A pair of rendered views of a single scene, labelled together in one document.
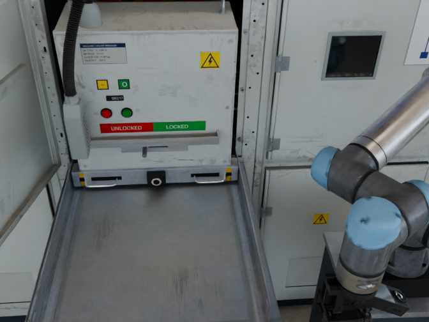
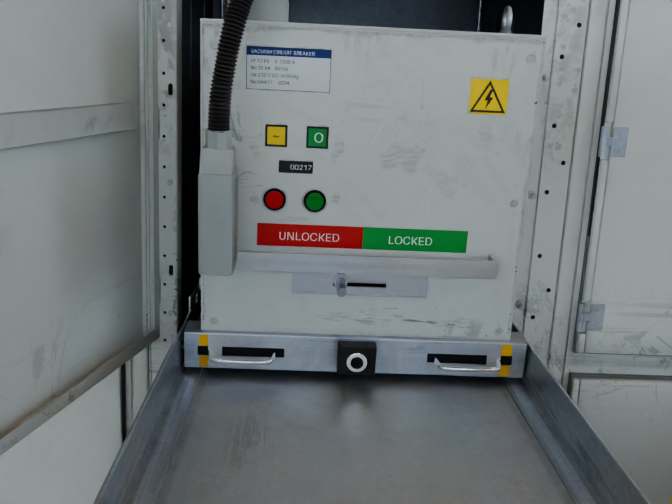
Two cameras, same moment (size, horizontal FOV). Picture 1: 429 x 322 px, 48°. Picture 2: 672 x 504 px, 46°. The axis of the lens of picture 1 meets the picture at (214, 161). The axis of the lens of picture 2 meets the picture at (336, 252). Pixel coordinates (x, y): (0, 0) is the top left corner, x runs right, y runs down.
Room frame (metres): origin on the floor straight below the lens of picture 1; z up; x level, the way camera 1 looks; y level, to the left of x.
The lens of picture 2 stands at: (0.08, 0.16, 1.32)
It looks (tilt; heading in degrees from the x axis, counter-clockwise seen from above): 14 degrees down; 3
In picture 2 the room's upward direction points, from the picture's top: 3 degrees clockwise
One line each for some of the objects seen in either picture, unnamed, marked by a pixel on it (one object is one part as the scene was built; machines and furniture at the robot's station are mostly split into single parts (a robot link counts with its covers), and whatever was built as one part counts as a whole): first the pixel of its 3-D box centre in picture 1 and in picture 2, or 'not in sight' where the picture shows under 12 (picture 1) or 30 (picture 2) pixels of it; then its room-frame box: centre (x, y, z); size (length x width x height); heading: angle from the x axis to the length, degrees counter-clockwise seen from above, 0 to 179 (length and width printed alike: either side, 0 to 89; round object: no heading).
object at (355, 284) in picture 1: (360, 271); not in sight; (0.54, -0.25, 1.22); 0.08 x 0.08 x 0.05
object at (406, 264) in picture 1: (403, 245); not in sight; (0.96, -0.53, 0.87); 0.15 x 0.15 x 0.10
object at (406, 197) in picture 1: (396, 205); not in sight; (0.62, -0.31, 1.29); 0.11 x 0.11 x 0.08; 40
